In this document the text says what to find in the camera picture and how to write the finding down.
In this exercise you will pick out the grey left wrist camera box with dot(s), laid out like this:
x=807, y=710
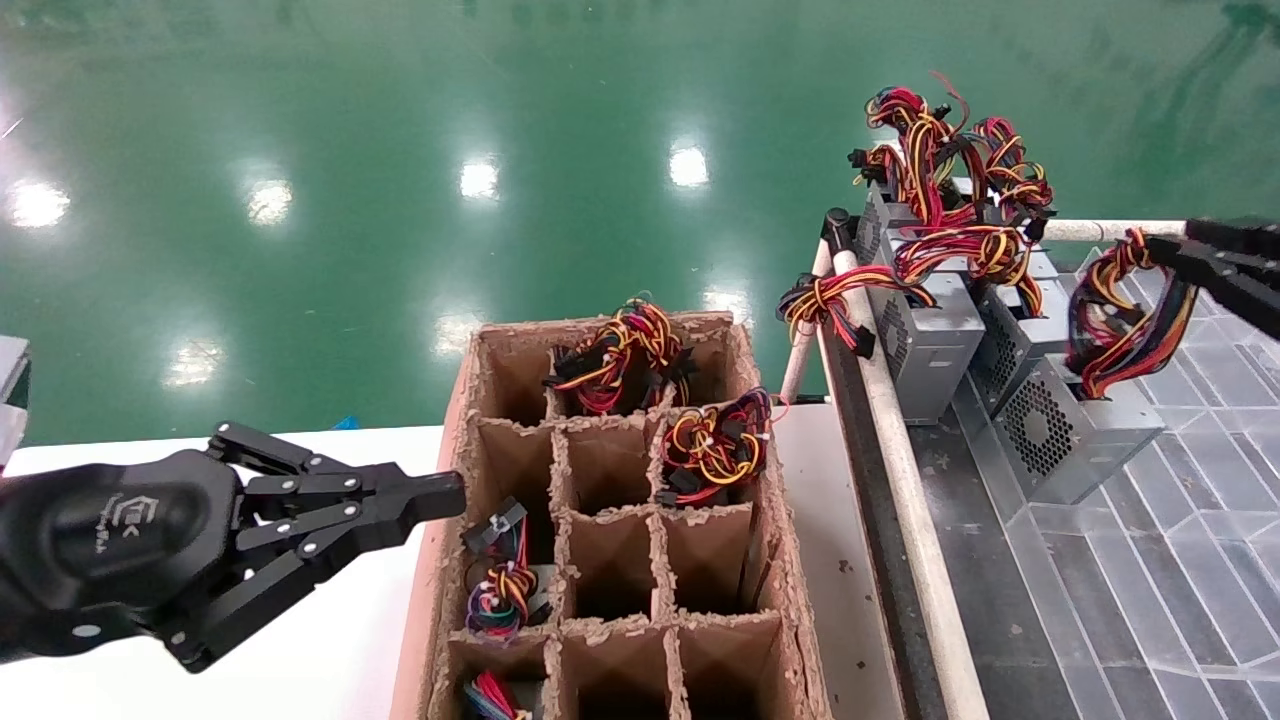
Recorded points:
x=10, y=390

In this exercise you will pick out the clear plastic ribbed sheet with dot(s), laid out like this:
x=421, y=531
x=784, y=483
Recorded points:
x=1150, y=580

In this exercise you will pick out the brown cardboard divider box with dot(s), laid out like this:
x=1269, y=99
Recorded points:
x=610, y=470

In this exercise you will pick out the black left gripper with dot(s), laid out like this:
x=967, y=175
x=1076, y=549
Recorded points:
x=110, y=540

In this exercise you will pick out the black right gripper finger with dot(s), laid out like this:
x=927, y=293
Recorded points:
x=1240, y=238
x=1245, y=285

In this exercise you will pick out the black pipe connector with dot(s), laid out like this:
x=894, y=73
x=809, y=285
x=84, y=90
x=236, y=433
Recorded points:
x=838, y=228

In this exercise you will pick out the white rack pipe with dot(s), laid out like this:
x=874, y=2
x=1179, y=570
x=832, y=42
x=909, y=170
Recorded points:
x=920, y=520
x=800, y=360
x=1110, y=231

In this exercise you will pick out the black rack rail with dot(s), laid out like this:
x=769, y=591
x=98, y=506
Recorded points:
x=878, y=520

